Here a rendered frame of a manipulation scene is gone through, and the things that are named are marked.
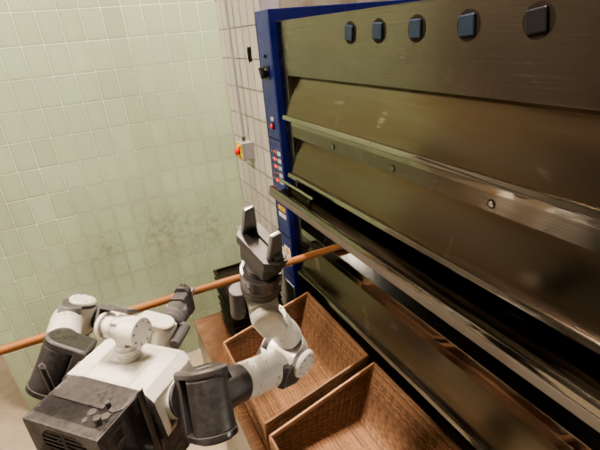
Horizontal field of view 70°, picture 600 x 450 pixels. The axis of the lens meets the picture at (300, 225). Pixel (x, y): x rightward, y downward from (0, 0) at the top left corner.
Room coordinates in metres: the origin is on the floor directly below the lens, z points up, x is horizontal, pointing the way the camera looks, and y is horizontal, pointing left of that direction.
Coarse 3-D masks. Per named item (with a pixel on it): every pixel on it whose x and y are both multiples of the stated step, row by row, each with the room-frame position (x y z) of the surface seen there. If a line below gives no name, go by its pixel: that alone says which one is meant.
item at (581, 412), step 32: (352, 224) 1.44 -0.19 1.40; (384, 256) 1.16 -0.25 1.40; (416, 256) 1.17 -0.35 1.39; (448, 288) 0.97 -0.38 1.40; (480, 288) 0.97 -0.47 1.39; (448, 320) 0.84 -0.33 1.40; (480, 320) 0.82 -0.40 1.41; (512, 320) 0.82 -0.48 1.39; (544, 352) 0.70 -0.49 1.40; (576, 352) 0.70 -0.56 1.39; (544, 384) 0.61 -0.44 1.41; (576, 384) 0.60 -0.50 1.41
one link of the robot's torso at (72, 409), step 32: (96, 352) 0.83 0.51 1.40; (160, 352) 0.81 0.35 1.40; (64, 384) 0.74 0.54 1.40; (96, 384) 0.73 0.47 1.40; (128, 384) 0.72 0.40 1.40; (160, 384) 0.72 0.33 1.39; (32, 416) 0.65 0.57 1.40; (64, 416) 0.65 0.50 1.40; (96, 416) 0.62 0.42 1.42; (128, 416) 0.65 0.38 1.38; (160, 416) 0.68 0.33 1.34; (64, 448) 0.62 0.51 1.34; (96, 448) 0.58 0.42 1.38; (128, 448) 0.63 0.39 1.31; (160, 448) 0.65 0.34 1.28
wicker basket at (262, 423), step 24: (312, 312) 1.76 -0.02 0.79; (240, 336) 1.70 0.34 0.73; (312, 336) 1.72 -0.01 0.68; (336, 336) 1.56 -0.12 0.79; (240, 360) 1.69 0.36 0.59; (336, 360) 1.52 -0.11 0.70; (360, 360) 1.34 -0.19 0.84; (312, 384) 1.49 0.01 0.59; (336, 384) 1.30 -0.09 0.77; (264, 408) 1.38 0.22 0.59; (288, 408) 1.21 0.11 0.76; (264, 432) 1.17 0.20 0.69
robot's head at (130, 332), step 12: (108, 312) 0.83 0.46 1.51; (96, 324) 0.80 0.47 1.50; (108, 324) 0.80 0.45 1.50; (120, 324) 0.79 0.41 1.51; (132, 324) 0.78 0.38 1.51; (144, 324) 0.80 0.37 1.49; (108, 336) 0.79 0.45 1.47; (120, 336) 0.77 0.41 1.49; (132, 336) 0.76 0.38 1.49; (144, 336) 0.79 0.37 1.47; (120, 348) 0.79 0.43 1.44; (132, 348) 0.79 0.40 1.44
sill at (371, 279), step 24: (312, 240) 1.81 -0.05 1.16; (360, 264) 1.51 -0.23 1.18; (384, 288) 1.32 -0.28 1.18; (408, 312) 1.19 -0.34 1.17; (432, 312) 1.16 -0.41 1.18; (432, 336) 1.08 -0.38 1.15; (456, 336) 1.03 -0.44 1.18; (480, 360) 0.93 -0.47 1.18; (504, 384) 0.84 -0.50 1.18; (528, 384) 0.83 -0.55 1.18; (528, 408) 0.77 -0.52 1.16; (552, 408) 0.75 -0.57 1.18; (552, 432) 0.71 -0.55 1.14; (576, 432) 0.68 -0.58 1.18
